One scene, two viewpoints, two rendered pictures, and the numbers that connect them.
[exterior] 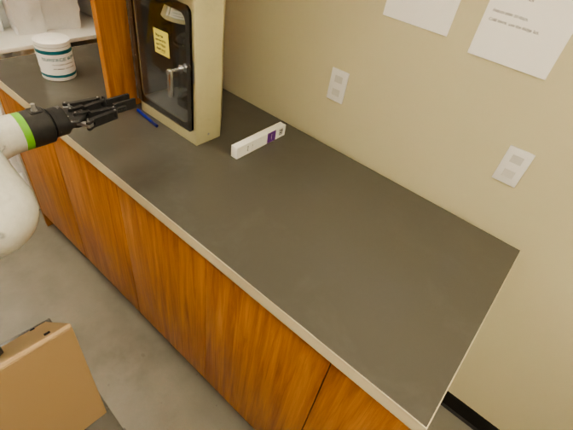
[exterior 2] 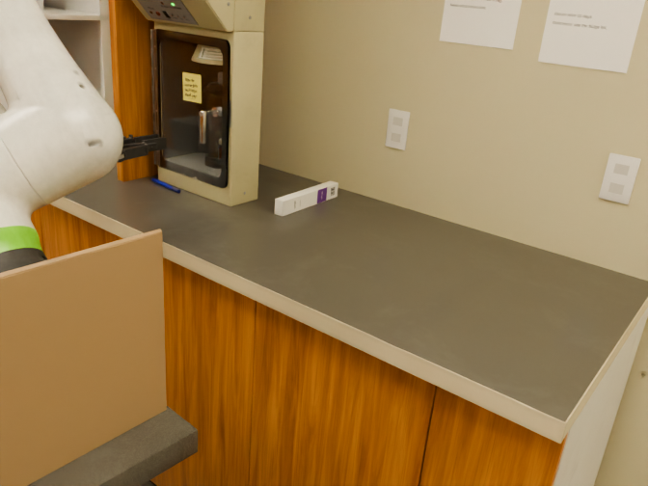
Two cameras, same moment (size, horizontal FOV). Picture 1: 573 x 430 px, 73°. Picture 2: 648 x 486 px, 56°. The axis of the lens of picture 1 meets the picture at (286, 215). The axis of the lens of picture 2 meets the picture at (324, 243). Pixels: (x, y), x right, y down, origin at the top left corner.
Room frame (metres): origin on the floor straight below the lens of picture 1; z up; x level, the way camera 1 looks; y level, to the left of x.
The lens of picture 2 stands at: (-0.46, 0.01, 1.52)
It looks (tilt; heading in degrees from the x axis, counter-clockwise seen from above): 22 degrees down; 3
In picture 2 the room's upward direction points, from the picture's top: 5 degrees clockwise
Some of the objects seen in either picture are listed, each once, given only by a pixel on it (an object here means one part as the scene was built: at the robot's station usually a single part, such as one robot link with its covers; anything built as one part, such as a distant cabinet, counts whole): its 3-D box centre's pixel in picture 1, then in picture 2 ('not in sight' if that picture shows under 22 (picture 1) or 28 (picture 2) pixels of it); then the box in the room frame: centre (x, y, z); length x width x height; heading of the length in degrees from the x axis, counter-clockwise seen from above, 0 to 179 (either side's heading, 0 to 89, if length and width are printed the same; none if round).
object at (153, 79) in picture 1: (161, 60); (190, 108); (1.24, 0.50, 1.19); 0.30 x 0.01 x 0.40; 56
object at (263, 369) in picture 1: (211, 236); (245, 348); (1.20, 0.31, 0.45); 2.05 x 0.67 x 0.90; 57
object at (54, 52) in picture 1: (55, 56); not in sight; (1.49, 1.04, 1.02); 0.13 x 0.13 x 0.15
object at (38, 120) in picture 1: (37, 125); not in sight; (0.80, 0.65, 1.15); 0.09 x 0.06 x 0.12; 57
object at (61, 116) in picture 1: (67, 119); not in sight; (0.86, 0.61, 1.14); 0.09 x 0.08 x 0.07; 147
